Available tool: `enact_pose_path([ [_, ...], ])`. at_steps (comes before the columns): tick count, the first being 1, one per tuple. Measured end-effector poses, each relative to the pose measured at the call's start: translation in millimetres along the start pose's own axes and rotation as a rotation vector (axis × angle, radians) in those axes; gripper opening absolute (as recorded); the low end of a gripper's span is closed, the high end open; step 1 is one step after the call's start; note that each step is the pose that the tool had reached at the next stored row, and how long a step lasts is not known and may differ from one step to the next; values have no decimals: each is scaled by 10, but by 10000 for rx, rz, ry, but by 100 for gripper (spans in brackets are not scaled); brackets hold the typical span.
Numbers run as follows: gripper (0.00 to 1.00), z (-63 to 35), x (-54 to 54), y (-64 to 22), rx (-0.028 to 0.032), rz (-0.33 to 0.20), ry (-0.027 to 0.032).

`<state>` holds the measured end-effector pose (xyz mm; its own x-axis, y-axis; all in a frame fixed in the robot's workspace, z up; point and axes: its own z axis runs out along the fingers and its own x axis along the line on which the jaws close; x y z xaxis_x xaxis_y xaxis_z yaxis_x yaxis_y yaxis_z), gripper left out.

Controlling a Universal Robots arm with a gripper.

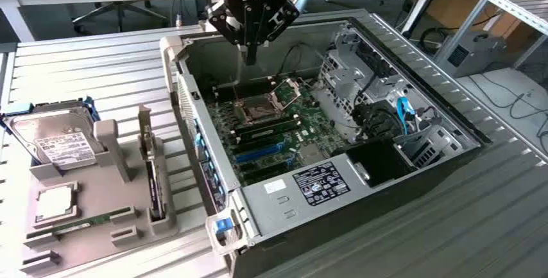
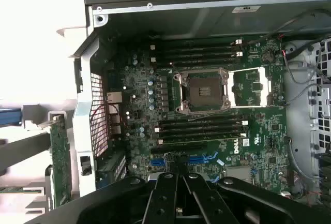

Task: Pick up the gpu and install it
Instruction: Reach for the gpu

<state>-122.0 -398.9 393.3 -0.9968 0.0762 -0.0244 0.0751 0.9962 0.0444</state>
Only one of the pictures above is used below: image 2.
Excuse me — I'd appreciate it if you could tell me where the red and black fan wire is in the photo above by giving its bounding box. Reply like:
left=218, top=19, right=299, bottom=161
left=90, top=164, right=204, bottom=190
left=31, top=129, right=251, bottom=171
left=92, top=102, right=127, bottom=128

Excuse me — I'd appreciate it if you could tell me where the loose green RAM stick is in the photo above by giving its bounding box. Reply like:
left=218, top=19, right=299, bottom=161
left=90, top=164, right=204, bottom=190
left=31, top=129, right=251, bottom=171
left=0, top=186, right=43, bottom=194

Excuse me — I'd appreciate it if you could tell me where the grey parts rack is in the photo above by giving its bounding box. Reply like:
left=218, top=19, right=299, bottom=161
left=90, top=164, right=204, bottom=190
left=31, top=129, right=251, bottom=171
left=0, top=99, right=78, bottom=217

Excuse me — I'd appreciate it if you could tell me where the blue expansion slot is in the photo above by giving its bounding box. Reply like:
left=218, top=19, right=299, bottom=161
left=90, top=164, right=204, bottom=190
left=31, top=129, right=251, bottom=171
left=152, top=152, right=218, bottom=168

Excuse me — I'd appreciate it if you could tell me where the silver coin battery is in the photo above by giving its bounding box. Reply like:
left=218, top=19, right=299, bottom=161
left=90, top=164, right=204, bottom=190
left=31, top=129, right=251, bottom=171
left=261, top=49, right=275, bottom=63

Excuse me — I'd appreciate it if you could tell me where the green motherboard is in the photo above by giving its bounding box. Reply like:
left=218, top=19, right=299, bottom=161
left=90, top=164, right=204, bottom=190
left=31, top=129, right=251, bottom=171
left=103, top=36, right=292, bottom=196

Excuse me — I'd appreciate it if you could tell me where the perforated steel disk bay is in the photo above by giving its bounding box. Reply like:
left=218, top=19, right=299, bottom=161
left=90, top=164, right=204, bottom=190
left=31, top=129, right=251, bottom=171
left=306, top=36, right=331, bottom=157

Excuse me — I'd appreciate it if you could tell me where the blue disk carrier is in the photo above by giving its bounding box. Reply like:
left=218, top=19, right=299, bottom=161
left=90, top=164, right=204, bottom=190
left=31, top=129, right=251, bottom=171
left=0, top=107, right=22, bottom=126

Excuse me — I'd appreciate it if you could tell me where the thin black looped wire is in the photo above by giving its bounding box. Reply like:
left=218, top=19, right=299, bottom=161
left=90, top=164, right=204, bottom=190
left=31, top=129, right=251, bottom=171
left=267, top=8, right=331, bottom=35

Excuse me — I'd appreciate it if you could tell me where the CPU socket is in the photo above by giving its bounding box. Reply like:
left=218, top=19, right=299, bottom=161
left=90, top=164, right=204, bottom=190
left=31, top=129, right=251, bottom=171
left=173, top=67, right=232, bottom=113

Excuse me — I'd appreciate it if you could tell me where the white case sticker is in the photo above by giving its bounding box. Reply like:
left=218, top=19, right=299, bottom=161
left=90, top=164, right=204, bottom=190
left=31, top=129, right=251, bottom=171
left=231, top=5, right=261, bottom=14

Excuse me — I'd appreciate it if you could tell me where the black RAM slot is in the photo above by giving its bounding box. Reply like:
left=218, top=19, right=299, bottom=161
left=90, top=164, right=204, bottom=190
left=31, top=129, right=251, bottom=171
left=158, top=128, right=246, bottom=139
left=149, top=46, right=244, bottom=56
left=155, top=122, right=249, bottom=134
left=158, top=116, right=246, bottom=128
left=154, top=58, right=239, bottom=68
left=149, top=52, right=244, bottom=63
left=149, top=39, right=244, bottom=51

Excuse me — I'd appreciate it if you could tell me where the thin steel locking lever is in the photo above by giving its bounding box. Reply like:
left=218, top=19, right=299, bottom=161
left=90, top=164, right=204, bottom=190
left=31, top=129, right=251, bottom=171
left=192, top=108, right=234, bottom=121
left=168, top=62, right=179, bottom=77

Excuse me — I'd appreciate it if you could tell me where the thin grey wire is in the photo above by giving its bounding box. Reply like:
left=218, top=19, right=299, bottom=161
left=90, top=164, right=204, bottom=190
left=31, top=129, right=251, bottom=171
left=283, top=45, right=324, bottom=106

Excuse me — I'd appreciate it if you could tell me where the black open PC case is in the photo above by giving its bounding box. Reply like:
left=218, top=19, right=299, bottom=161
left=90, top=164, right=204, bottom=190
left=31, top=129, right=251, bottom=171
left=68, top=0, right=331, bottom=209

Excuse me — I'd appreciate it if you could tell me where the grey chipset heatsink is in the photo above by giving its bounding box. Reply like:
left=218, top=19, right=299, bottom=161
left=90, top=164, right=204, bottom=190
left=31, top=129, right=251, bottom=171
left=224, top=166, right=253, bottom=181

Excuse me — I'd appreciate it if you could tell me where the steel socket cover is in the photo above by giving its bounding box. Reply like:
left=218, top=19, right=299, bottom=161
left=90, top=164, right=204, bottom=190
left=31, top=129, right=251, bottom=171
left=227, top=67, right=272, bottom=108

